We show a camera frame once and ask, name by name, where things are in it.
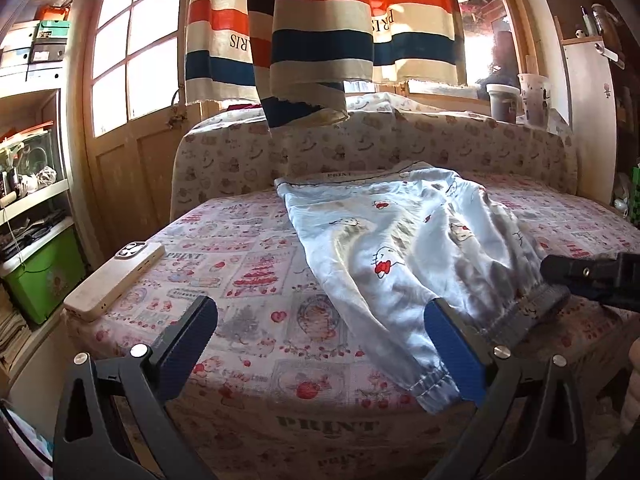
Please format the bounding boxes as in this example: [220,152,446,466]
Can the light blue Hello Kitty pants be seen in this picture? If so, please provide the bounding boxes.
[274,162,568,414]

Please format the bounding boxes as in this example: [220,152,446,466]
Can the green storage box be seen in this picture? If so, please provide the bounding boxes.
[1,226,86,325]

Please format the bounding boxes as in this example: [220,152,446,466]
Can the beige cabinet on right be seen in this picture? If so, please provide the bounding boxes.
[563,37,617,205]

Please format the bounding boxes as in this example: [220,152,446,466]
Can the white smartphone in case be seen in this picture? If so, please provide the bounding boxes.
[63,242,165,322]

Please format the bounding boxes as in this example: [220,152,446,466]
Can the white shelf unit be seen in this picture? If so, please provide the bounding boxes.
[1,64,85,394]

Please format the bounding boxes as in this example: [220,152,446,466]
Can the printed pink bed sheet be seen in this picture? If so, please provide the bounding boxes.
[63,172,639,479]

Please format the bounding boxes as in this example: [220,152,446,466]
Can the translucent plastic cup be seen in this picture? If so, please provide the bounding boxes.
[518,74,551,129]

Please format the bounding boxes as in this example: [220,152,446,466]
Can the white bucket on sill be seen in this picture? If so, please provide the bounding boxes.
[486,84,521,124]

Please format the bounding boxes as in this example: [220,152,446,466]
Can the teddy bear print headboard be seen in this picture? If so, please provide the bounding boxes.
[170,93,578,219]

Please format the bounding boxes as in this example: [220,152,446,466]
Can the wooden door with windows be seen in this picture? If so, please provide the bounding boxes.
[64,0,201,266]

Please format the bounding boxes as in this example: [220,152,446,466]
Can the green box on shelf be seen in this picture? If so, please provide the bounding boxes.
[36,20,70,41]

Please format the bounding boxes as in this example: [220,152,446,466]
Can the striped hanging towel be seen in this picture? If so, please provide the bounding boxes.
[184,0,466,129]

